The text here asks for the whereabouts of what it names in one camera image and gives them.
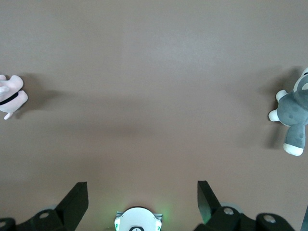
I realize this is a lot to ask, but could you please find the brown table cover sheet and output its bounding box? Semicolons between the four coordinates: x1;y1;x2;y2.
0;0;308;231

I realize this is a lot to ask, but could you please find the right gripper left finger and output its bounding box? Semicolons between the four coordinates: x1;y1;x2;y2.
14;182;89;231

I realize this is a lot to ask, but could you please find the small pale pink plush dog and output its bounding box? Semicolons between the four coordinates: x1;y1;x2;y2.
0;74;28;120

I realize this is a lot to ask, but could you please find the grey white plush husky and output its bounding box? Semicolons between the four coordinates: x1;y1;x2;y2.
268;67;308;157

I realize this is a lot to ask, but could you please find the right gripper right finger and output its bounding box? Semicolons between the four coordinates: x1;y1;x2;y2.
194;180;256;231

